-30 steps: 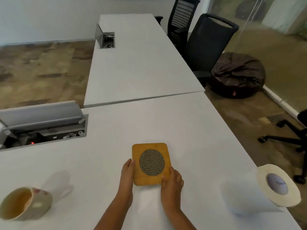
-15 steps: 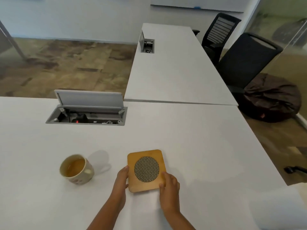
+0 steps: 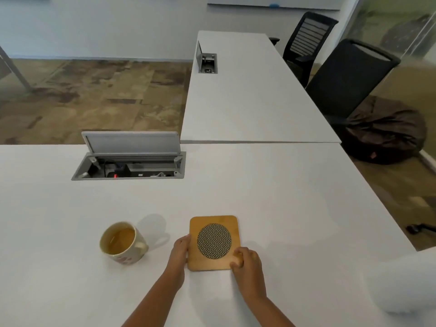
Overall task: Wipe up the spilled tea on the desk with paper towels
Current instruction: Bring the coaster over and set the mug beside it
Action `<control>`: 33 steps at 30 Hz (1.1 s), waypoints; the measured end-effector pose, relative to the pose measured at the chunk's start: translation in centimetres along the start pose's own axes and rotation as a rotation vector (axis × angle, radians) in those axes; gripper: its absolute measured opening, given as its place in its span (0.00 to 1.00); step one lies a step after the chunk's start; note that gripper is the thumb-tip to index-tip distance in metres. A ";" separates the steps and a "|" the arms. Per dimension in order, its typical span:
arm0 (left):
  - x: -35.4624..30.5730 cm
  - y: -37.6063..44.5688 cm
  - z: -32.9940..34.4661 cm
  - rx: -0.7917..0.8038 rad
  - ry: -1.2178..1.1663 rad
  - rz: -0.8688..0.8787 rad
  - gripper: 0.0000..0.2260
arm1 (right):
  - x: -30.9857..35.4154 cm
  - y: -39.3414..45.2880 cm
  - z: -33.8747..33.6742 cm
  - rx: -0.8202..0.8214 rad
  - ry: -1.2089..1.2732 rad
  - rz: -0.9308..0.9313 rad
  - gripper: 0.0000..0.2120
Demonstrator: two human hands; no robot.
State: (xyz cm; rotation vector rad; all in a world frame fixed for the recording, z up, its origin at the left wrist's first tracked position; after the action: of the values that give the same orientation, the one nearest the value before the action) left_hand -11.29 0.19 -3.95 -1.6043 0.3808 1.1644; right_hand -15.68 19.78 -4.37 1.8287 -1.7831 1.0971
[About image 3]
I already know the black power plug with cable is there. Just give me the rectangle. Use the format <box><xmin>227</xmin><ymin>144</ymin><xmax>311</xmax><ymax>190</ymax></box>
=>
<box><xmin>104</xmin><ymin>161</ymin><xmax>129</xmax><ymax>178</ymax></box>

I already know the white whiteboard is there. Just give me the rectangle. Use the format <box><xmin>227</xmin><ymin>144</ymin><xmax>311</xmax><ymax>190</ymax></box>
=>
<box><xmin>207</xmin><ymin>0</ymin><xmax>342</xmax><ymax>11</ymax></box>

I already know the grey power strip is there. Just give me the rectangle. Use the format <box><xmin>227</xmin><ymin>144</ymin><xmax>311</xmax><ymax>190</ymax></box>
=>
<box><xmin>128</xmin><ymin>169</ymin><xmax>175</xmax><ymax>178</ymax></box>

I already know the white paper towel roll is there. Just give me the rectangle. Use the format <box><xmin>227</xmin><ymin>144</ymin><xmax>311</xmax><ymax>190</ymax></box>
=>
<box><xmin>366</xmin><ymin>247</ymin><xmax>436</xmax><ymax>316</ymax></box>

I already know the white adjoining table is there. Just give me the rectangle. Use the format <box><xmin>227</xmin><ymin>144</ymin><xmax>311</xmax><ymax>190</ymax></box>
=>
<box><xmin>179</xmin><ymin>30</ymin><xmax>342</xmax><ymax>145</ymax></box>

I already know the person's right hand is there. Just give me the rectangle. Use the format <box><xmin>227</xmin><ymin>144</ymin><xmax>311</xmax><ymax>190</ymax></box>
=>
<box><xmin>230</xmin><ymin>247</ymin><xmax>268</xmax><ymax>301</ymax></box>

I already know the black solid-back office chair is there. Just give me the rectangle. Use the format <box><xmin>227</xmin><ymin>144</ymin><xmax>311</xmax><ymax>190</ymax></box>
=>
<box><xmin>305</xmin><ymin>38</ymin><xmax>401</xmax><ymax>125</ymax></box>

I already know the person's left hand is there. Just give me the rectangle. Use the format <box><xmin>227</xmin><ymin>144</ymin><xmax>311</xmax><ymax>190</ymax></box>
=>
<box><xmin>166</xmin><ymin>234</ymin><xmax>192</xmax><ymax>284</ymax></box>

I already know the grey table leg frame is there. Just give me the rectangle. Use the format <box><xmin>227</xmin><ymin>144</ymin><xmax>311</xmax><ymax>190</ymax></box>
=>
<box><xmin>0</xmin><ymin>45</ymin><xmax>33</xmax><ymax>93</ymax></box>

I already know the cream mug with tea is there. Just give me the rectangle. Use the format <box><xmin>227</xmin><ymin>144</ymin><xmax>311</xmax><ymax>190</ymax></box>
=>
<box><xmin>99</xmin><ymin>221</ymin><xmax>149</xmax><ymax>266</ymax></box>

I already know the small grey cable box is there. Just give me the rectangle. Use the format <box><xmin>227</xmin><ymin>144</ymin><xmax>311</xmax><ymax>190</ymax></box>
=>
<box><xmin>196</xmin><ymin>40</ymin><xmax>218</xmax><ymax>74</ymax></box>

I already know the dark brown bean bag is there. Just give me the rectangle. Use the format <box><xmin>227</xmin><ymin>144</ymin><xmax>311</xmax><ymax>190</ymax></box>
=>
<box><xmin>335</xmin><ymin>95</ymin><xmax>427</xmax><ymax>165</ymax></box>

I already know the large grey cable box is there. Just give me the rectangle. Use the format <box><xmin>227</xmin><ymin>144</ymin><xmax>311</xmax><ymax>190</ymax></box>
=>
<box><xmin>71</xmin><ymin>131</ymin><xmax>187</xmax><ymax>181</ymax></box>

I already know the black slatted-back office chair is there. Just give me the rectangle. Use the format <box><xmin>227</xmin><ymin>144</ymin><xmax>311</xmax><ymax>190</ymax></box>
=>
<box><xmin>269</xmin><ymin>11</ymin><xmax>339</xmax><ymax>88</ymax></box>

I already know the black wheeled office chair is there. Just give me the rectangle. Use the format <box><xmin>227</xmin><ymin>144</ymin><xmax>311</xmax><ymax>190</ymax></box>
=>
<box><xmin>406</xmin><ymin>222</ymin><xmax>436</xmax><ymax>235</ymax></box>

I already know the person's left forearm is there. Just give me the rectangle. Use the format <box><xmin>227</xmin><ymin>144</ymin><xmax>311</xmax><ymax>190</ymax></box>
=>
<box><xmin>121</xmin><ymin>274</ymin><xmax>186</xmax><ymax>327</ymax></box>

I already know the wooden coaster with mesh disc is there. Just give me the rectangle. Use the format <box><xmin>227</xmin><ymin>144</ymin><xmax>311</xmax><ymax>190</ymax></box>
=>
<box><xmin>188</xmin><ymin>215</ymin><xmax>242</xmax><ymax>272</ymax></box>

